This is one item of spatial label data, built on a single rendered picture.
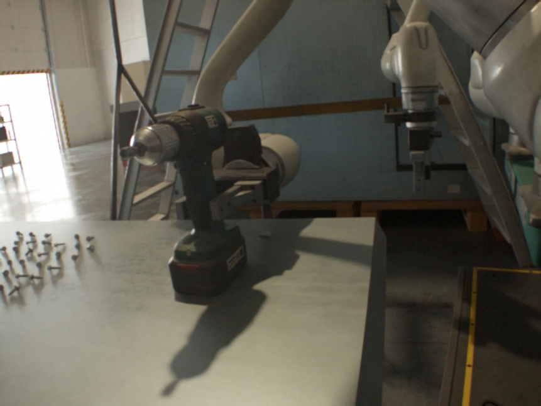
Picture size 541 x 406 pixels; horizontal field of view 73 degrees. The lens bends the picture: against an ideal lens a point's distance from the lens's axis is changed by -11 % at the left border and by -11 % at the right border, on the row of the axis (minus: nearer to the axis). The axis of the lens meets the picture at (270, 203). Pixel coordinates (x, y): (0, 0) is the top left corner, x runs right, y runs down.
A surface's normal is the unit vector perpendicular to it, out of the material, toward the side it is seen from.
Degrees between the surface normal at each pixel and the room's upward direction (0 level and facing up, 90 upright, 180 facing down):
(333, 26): 90
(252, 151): 90
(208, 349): 0
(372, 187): 90
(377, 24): 90
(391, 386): 0
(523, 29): 65
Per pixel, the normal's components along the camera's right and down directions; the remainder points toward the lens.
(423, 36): -0.04, 0.05
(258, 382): -0.11, -0.96
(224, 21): -0.32, 0.29
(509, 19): -0.62, 0.34
